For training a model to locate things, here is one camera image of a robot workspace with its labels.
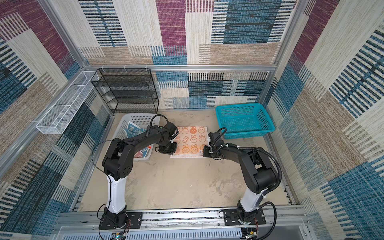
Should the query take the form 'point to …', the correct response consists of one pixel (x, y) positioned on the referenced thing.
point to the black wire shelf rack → (127, 90)
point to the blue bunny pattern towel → (133, 130)
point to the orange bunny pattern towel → (191, 140)
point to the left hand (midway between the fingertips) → (174, 151)
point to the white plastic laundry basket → (143, 120)
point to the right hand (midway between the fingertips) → (205, 153)
